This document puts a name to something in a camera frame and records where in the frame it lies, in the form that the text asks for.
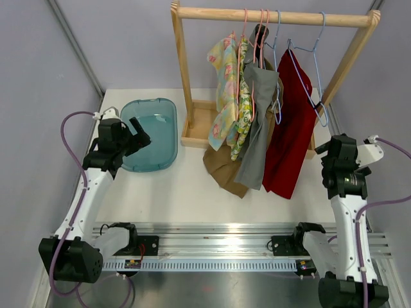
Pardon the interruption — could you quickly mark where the red skirt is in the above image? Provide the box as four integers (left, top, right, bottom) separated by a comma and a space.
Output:
263, 50, 317, 200

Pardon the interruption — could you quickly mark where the tan skirt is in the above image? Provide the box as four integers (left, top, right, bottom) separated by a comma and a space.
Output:
202, 60, 285, 199

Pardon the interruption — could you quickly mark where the grey skirt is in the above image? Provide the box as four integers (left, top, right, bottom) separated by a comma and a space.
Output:
234, 25, 279, 190

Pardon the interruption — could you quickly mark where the lemon print skirt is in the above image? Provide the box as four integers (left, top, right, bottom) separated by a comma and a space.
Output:
231, 37, 252, 161

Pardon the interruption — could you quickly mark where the pastel floral skirt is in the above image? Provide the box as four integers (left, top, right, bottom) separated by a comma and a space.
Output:
207, 32, 238, 151

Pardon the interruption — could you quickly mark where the blue wire hanger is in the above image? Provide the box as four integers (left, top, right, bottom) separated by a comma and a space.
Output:
266, 10, 282, 124
287, 12, 329, 127

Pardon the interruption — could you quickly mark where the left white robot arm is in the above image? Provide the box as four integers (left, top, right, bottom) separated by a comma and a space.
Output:
39, 108, 159, 287

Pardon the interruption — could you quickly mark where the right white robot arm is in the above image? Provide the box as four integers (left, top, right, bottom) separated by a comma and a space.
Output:
267, 134, 389, 307

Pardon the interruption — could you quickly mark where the teal plastic basin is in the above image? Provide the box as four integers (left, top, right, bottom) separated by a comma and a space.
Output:
120, 98, 178, 173

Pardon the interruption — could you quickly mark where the wooden clothes rack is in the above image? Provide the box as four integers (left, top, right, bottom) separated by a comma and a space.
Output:
171, 1, 381, 161

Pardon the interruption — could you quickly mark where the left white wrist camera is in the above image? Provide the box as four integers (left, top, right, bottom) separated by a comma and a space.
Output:
92, 107, 121, 121

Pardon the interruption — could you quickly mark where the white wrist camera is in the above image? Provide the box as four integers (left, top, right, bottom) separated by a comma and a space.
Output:
356, 135, 384, 167
92, 107, 121, 121

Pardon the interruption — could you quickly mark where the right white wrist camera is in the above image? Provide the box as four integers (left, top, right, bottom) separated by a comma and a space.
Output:
356, 135, 384, 167

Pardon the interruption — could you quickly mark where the aluminium rail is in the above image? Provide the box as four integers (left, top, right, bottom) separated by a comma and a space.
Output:
41, 221, 394, 273

